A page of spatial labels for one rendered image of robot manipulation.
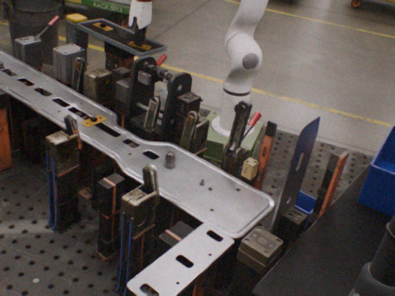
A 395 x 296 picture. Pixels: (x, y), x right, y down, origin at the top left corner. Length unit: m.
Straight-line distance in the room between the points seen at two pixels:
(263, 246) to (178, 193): 0.32
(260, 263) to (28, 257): 0.75
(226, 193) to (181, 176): 0.14
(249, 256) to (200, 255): 0.11
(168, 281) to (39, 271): 0.54
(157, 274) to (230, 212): 0.30
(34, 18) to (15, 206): 2.68
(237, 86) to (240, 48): 0.18
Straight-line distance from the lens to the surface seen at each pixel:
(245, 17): 1.83
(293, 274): 1.12
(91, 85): 1.75
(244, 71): 1.82
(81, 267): 1.50
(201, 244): 1.16
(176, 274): 1.09
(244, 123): 1.36
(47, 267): 1.52
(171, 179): 1.35
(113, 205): 1.38
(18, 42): 2.07
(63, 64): 1.85
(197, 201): 1.29
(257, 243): 1.11
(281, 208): 1.16
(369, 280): 0.36
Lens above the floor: 1.81
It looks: 32 degrees down
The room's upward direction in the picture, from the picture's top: 9 degrees clockwise
